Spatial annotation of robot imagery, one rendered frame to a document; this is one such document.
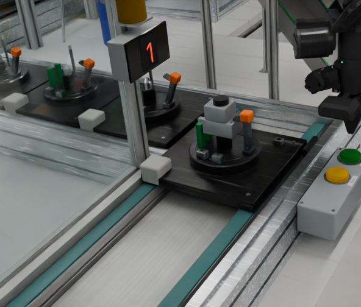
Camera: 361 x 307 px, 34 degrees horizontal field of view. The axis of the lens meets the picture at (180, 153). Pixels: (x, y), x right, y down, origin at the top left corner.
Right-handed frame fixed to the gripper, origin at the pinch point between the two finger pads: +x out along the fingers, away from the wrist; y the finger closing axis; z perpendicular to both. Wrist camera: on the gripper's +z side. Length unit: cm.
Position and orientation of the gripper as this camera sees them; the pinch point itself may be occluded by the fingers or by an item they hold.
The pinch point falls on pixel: (351, 116)
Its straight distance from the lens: 113.1
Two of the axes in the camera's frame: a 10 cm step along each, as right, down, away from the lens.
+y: -5.3, 4.8, -7.0
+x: 1.0, 8.6, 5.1
